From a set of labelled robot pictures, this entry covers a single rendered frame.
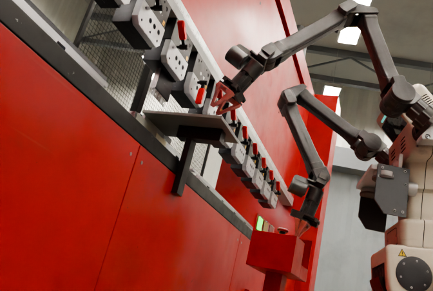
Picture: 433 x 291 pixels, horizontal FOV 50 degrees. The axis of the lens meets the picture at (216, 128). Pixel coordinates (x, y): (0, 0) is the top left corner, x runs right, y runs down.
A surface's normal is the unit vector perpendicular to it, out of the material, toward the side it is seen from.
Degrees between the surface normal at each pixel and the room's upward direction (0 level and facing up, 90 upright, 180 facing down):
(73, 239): 90
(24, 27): 90
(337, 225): 90
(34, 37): 90
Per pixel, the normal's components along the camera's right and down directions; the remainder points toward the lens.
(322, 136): -0.31, -0.42
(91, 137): 0.92, 0.08
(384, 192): -0.08, -0.39
